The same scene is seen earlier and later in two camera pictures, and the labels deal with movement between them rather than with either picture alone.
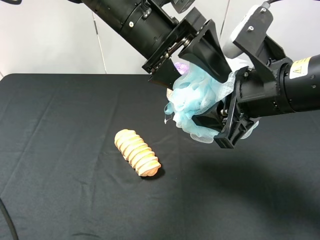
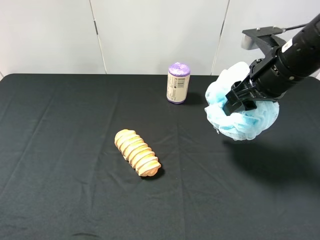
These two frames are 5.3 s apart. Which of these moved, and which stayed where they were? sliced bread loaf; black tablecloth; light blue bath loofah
Moved: light blue bath loofah
Stayed: sliced bread loaf; black tablecloth
